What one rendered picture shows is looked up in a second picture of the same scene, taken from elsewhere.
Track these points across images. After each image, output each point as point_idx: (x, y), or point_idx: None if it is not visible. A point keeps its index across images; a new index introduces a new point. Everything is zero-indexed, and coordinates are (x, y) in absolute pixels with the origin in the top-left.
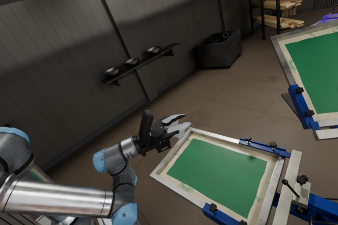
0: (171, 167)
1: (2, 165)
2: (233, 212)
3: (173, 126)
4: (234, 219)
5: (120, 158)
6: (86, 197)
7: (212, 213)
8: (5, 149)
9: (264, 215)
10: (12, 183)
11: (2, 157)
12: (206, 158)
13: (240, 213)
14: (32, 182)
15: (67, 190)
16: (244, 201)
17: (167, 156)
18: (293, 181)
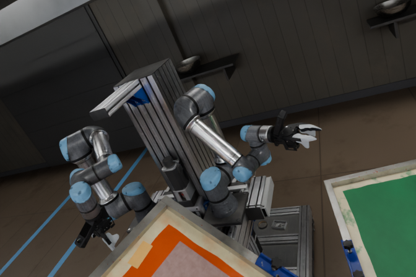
0: (355, 188)
1: (196, 108)
2: (372, 269)
3: (309, 134)
4: (362, 270)
5: (255, 137)
6: (224, 148)
7: (346, 251)
8: (200, 100)
9: None
10: (196, 120)
11: (197, 104)
12: (406, 206)
13: (379, 276)
14: (204, 124)
15: (216, 138)
16: (397, 272)
17: (358, 174)
18: None
